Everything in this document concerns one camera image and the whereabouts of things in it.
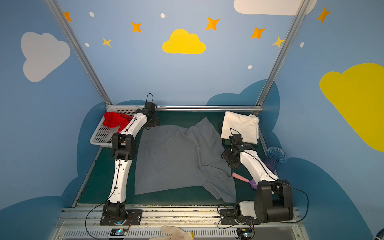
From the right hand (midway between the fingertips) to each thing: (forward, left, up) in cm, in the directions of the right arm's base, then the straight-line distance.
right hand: (227, 158), depth 88 cm
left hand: (+27, +53, -3) cm, 59 cm away
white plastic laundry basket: (+13, +84, -2) cm, 85 cm away
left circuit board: (-39, +55, -7) cm, 68 cm away
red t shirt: (+28, +84, -1) cm, 88 cm away
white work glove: (-38, +28, -7) cm, 48 cm away
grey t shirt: (+4, +38, -9) cm, 39 cm away
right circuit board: (-36, -6, -8) cm, 37 cm away
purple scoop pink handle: (-11, -14, -7) cm, 20 cm away
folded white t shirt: (+27, -16, 0) cm, 31 cm away
